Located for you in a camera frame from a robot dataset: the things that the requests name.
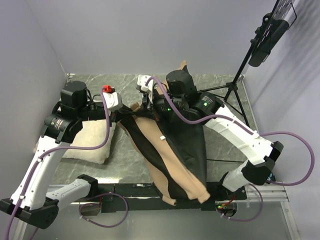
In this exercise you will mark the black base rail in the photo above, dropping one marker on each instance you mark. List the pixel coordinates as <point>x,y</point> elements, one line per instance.
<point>143,197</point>

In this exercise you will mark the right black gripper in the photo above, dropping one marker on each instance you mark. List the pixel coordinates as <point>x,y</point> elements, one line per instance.
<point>157,114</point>

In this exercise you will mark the tan fabric pet tent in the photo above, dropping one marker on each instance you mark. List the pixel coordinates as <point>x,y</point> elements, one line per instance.
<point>174,151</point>

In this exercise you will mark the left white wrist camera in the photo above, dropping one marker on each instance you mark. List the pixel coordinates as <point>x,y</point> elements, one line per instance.
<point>112,98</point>

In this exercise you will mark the white fluffy cushion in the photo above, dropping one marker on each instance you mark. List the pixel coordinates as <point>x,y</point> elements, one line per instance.
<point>92,134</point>

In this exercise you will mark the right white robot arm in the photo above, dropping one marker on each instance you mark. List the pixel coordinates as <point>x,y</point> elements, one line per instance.
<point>178,96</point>

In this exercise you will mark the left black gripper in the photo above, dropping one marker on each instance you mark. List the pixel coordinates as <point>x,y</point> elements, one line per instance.
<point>114,115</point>

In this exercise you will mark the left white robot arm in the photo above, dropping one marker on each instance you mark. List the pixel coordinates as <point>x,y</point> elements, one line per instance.
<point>56,137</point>

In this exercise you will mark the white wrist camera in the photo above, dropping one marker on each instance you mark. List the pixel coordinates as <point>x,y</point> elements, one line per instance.
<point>146,86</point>
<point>112,98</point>

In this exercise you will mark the aluminium frame rail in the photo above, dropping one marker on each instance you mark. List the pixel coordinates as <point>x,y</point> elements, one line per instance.
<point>267,192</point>

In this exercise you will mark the black tripod stand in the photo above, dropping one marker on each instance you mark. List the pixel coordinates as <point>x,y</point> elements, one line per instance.
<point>232,87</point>

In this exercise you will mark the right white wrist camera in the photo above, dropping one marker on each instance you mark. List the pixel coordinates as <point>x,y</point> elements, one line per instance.
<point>146,86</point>

